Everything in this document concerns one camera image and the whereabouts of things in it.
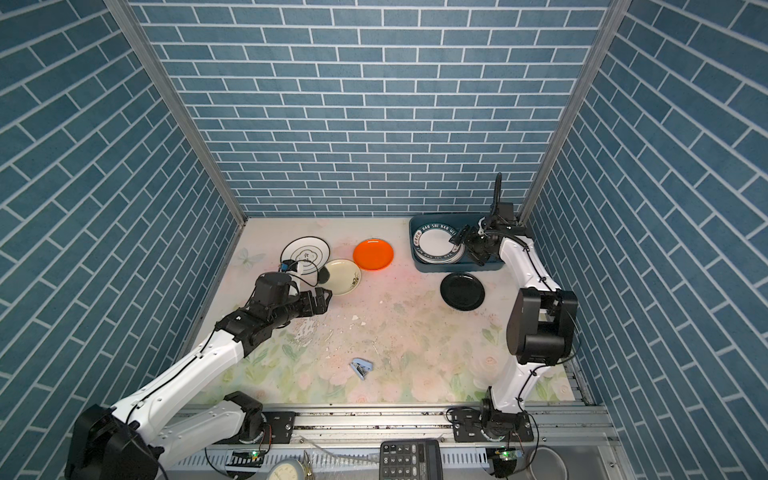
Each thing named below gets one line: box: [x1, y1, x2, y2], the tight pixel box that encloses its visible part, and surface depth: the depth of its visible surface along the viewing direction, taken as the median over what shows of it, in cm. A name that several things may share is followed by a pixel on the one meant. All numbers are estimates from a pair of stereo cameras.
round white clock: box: [266, 458, 305, 480], surface depth 66 cm
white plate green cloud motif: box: [280, 236, 331, 275], surface depth 113 cm
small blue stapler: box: [350, 358, 373, 381], surface depth 84 cm
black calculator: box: [379, 439, 443, 480], surface depth 69 cm
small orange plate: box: [353, 238, 394, 271], surface depth 111 cm
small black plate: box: [440, 272, 486, 311], surface depth 100 cm
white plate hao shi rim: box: [412, 223, 465, 265], surface depth 111 cm
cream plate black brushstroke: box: [318, 258, 361, 296], surface depth 104 cm
